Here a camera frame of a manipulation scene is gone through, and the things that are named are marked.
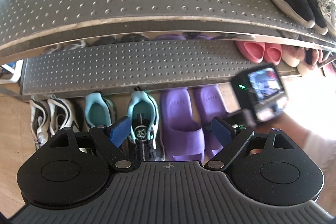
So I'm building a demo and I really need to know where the white black sneaker upturned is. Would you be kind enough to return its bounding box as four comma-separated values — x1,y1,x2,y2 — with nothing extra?
47,98,80,136

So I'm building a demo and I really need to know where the pink fluffy claw slipper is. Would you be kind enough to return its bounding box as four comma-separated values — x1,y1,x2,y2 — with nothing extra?
281,45,305,68

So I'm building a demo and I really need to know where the metal perforated shoe rack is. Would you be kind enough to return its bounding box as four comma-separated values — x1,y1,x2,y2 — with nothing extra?
1,0,335,101

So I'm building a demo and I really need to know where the white navy chunky sneaker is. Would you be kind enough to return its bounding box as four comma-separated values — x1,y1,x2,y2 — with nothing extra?
29,100,51,150

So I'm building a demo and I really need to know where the grey white mesh sneaker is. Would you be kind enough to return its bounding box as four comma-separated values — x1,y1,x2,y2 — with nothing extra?
318,0,335,38

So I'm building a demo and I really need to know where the black teal sneaker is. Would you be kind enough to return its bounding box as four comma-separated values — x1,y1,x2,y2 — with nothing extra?
127,90,165,161
84,92,116,130

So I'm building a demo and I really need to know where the purple slide sandal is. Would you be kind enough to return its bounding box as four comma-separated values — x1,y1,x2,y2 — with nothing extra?
160,88,205,161
193,85,229,158

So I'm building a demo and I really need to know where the pink slide sandal right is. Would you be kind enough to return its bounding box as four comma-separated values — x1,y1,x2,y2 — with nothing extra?
264,43,282,65

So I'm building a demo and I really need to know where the person right hand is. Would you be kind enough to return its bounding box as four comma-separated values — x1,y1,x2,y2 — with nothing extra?
269,113,310,148

